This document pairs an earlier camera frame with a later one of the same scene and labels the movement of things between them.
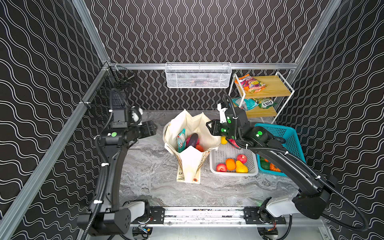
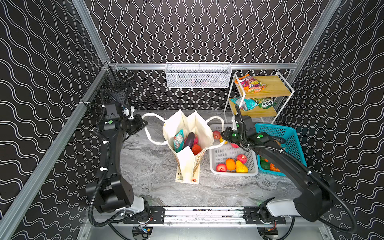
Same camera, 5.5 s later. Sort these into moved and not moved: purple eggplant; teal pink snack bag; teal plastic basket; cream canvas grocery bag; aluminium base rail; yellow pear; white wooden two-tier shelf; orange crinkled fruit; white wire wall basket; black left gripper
Moved: purple eggplant; teal pink snack bag; black left gripper; cream canvas grocery bag
Not moved: white wooden two-tier shelf; yellow pear; aluminium base rail; teal plastic basket; white wire wall basket; orange crinkled fruit
